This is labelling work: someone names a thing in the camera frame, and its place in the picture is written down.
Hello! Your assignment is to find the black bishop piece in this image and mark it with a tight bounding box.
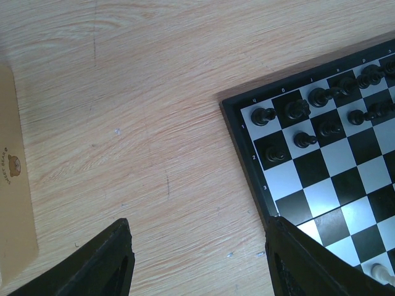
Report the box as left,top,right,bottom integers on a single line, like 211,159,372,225
308,87,341,108

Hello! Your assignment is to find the black pawn edge file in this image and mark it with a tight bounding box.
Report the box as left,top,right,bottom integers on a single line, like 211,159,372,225
265,146,286,162

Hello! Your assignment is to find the black grey chess board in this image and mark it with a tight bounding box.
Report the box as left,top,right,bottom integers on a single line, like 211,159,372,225
220,39,394,276

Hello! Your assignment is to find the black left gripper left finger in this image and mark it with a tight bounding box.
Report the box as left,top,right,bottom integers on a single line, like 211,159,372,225
1,218,135,295

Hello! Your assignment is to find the black knight piece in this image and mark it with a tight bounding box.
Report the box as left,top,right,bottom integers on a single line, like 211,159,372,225
285,99,311,120

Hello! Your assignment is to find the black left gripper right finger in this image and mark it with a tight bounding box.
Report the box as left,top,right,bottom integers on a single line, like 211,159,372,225
265,216,394,295

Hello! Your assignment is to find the black rook corner piece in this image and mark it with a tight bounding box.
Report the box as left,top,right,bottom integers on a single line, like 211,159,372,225
251,107,277,126

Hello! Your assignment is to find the white pawn on board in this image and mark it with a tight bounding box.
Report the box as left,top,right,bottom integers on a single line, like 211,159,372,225
371,263,395,287

